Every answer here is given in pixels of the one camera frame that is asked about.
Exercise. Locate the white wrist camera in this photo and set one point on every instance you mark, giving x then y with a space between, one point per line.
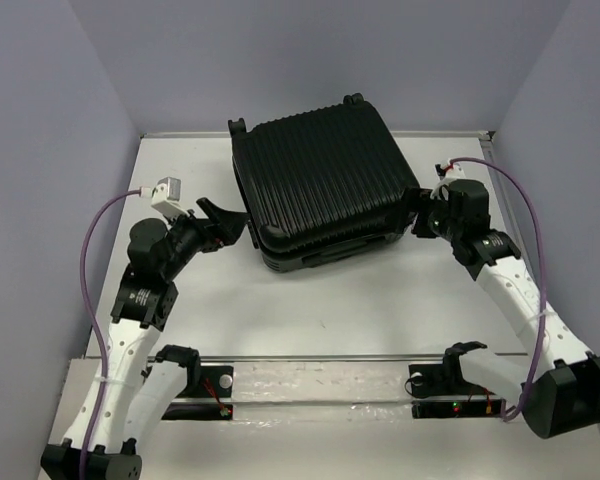
448 172
166 196

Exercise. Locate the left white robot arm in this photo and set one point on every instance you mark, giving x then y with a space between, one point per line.
128 396

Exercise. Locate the black hard-shell suitcase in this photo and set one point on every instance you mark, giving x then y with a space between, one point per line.
322 185

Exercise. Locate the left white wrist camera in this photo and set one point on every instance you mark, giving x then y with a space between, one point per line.
166 196

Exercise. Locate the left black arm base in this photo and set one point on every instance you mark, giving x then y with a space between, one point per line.
209 400

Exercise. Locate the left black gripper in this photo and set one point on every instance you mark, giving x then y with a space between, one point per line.
226 226

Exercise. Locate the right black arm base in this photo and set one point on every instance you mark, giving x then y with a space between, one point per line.
437 395

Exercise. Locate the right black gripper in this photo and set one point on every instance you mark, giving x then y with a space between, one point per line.
420 199

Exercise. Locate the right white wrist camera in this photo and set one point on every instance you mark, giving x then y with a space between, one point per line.
448 172

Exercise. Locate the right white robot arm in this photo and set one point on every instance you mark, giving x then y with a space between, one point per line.
559 391

